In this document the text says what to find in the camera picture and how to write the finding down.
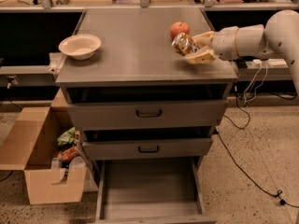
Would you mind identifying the white cable bundle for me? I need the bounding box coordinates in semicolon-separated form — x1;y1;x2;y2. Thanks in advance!
242;63;269;106

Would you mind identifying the orange snack bag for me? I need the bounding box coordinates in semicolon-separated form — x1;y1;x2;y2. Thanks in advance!
58;146;78;162

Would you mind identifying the grey drawer cabinet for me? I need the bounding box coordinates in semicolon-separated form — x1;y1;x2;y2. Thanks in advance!
55;7;239;224

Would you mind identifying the open cardboard box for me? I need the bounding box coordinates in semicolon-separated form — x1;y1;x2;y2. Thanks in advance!
0;91;87;204

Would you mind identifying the grey open bottom drawer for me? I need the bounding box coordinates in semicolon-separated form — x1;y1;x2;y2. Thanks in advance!
94;157;217;224

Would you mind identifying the black floor cable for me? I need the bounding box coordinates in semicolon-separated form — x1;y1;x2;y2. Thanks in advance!
216;93;299;209

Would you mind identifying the green snack bag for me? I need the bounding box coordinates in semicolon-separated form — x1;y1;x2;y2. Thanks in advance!
57;127;76;147

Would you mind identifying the white power strip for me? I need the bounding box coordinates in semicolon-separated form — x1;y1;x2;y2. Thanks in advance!
267;59;287;67

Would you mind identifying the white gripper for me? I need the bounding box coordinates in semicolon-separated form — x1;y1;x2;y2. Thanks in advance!
184;26;239;64

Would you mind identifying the grey middle drawer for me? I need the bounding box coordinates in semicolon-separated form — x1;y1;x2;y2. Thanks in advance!
82;138;213;161

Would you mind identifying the red apple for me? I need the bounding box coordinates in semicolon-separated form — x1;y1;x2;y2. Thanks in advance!
169;21;190;39

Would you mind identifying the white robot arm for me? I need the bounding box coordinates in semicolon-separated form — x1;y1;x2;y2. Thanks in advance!
185;10;299;92

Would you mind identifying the cream paper bowl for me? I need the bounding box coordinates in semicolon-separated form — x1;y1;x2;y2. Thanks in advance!
58;34;102;61

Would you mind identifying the grey top drawer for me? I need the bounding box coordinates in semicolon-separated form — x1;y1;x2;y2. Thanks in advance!
67;100;226;131

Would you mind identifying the white wall adapter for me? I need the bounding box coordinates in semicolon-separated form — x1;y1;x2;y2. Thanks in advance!
252;59;263;66

